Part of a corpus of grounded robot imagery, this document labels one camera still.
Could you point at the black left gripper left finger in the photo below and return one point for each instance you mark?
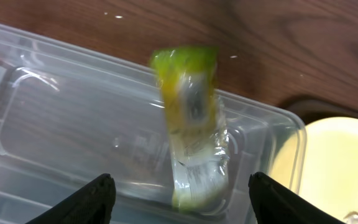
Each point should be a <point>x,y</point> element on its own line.
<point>92,204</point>

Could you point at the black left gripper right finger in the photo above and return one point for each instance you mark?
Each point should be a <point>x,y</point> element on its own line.
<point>274,203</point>

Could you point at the green clear plastic wrapper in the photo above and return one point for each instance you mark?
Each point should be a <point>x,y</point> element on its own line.
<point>196,125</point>

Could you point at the yellow plate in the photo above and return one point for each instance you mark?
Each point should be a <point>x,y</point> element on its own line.
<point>328,175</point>

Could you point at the clear plastic bin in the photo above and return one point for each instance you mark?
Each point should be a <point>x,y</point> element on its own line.
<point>68,114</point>

